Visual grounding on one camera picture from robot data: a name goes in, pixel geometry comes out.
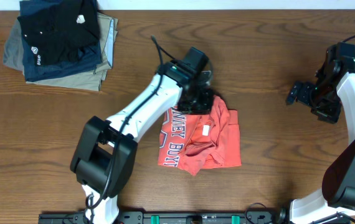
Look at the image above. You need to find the red t-shirt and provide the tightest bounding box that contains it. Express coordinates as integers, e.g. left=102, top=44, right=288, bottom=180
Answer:
left=158, top=96, right=242, bottom=176

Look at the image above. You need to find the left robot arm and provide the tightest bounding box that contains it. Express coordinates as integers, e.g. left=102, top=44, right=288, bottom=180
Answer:
left=70, top=47, right=214, bottom=223

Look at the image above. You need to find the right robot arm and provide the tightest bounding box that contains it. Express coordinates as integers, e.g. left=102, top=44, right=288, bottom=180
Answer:
left=286, top=40, right=355, bottom=223

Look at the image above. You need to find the navy folded shirt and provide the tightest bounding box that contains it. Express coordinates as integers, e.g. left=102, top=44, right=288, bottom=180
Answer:
left=19, top=0, right=103, bottom=83

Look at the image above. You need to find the khaki folded garment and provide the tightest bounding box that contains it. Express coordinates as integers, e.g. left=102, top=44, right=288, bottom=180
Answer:
left=26, top=13, right=118, bottom=91

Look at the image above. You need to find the black folded polo shirt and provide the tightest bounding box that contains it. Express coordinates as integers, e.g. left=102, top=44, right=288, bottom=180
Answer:
left=17, top=0, right=100, bottom=66

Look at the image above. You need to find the grey folded garment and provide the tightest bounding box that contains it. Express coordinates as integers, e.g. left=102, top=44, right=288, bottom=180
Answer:
left=2, top=20, right=24, bottom=71

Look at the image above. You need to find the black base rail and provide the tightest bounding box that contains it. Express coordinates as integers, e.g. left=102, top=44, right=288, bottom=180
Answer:
left=38, top=210, right=285, bottom=224

